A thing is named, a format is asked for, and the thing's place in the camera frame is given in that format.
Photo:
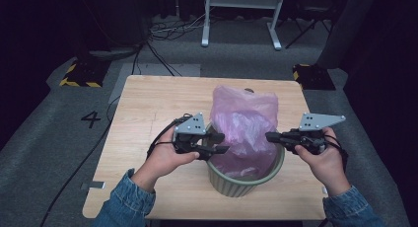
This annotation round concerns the black tripod stand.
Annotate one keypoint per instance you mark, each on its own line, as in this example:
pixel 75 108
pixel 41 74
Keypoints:
pixel 309 31

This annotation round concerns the black yellow striped base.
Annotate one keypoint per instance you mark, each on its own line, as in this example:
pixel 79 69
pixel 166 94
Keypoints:
pixel 313 77
pixel 83 74

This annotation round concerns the pink plastic bag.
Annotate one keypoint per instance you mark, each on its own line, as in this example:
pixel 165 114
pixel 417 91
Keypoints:
pixel 244 125

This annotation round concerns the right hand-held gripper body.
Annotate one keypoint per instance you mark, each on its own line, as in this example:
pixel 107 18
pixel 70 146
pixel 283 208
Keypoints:
pixel 315 125

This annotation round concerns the person's right hand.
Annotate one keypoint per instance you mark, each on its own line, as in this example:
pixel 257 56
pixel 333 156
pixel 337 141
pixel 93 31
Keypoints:
pixel 325 164

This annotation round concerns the small white tape piece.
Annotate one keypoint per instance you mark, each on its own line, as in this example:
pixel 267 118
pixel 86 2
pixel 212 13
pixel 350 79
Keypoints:
pixel 324 190

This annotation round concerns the grey tape strip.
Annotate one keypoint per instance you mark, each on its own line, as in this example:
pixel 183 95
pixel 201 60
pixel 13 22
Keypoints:
pixel 93 185

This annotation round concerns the person's left hand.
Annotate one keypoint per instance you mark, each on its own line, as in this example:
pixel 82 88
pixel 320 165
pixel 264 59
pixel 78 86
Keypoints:
pixel 161 161

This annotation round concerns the green ribbed trash bin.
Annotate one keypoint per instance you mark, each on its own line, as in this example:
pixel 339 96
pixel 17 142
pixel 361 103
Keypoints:
pixel 236 186

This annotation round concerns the grey round stand base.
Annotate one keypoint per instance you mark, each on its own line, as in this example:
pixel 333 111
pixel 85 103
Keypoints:
pixel 111 53

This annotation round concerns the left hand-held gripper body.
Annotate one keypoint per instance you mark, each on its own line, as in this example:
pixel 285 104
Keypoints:
pixel 190 126

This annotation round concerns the white metal desk frame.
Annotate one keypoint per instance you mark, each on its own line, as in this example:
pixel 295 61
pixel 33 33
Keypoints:
pixel 243 0

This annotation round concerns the grey curtain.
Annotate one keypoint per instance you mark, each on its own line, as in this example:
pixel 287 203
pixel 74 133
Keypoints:
pixel 345 29

